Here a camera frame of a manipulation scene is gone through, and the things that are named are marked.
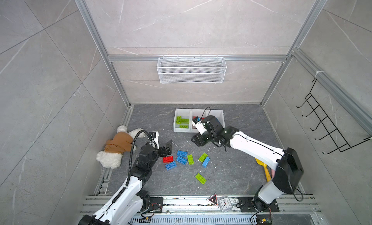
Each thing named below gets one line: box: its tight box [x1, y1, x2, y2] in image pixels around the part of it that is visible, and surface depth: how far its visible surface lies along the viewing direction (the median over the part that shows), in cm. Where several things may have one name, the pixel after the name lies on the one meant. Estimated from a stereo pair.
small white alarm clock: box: [217, 195, 233, 213], surface depth 74 cm
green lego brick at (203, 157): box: [198, 152, 209, 163], surface depth 91 cm
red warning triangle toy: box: [208, 194, 218, 206], surface depth 76 cm
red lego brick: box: [162, 156, 174, 164], surface depth 90 cm
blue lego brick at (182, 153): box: [176, 150, 189, 158], surface depth 92 cm
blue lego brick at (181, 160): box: [175, 155, 188, 166], surface depth 90 cm
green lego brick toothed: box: [175, 115, 182, 125], surface depth 107 cm
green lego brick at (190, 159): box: [186, 154, 195, 165], surface depth 90 cm
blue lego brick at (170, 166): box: [164, 160, 177, 171], surface depth 87 cm
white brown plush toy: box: [96, 125, 146, 169], surface depth 86 cm
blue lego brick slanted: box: [201, 156, 211, 168], surface depth 88 cm
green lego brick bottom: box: [194, 173, 207, 185], surface depth 83 cm
